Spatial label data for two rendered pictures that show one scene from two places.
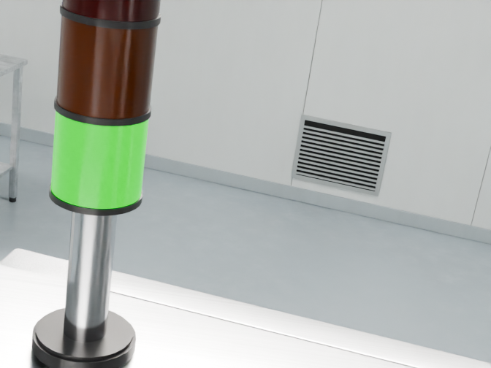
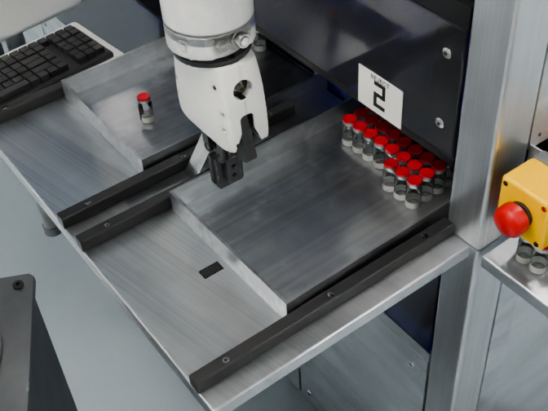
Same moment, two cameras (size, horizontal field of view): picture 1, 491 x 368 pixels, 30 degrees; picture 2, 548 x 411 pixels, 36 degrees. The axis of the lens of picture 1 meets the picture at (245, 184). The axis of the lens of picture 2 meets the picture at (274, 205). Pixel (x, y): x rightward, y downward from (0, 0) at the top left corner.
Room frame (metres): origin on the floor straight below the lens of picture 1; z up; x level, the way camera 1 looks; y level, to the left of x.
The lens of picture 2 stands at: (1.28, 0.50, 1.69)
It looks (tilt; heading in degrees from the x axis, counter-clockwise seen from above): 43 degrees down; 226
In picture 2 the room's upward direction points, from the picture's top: 4 degrees counter-clockwise
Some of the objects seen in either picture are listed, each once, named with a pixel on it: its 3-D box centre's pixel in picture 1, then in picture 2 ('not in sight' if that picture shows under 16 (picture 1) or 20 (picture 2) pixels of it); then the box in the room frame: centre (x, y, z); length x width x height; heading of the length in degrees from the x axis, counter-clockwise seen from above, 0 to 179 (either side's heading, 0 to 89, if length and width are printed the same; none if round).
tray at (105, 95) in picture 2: not in sight; (194, 84); (0.56, -0.39, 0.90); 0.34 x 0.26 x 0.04; 169
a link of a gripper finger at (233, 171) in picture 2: not in sight; (234, 164); (0.83, 0.00, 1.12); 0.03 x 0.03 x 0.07; 79
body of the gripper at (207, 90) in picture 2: not in sight; (216, 82); (0.83, -0.02, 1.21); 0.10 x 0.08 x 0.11; 79
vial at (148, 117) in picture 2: not in sight; (145, 108); (0.66, -0.39, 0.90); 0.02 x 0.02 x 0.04
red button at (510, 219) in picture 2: not in sight; (514, 218); (0.60, 0.21, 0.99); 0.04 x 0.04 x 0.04; 79
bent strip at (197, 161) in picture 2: not in sight; (170, 170); (0.74, -0.25, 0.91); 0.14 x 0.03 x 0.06; 168
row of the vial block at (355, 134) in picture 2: not in sight; (386, 156); (0.52, -0.04, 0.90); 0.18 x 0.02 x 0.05; 80
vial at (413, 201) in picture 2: not in sight; (413, 192); (0.56, 0.04, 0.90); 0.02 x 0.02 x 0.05
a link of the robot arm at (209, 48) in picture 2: not in sight; (211, 28); (0.83, -0.02, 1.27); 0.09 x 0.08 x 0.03; 79
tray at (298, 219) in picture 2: not in sight; (326, 194); (0.63, -0.05, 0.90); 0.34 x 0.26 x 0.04; 170
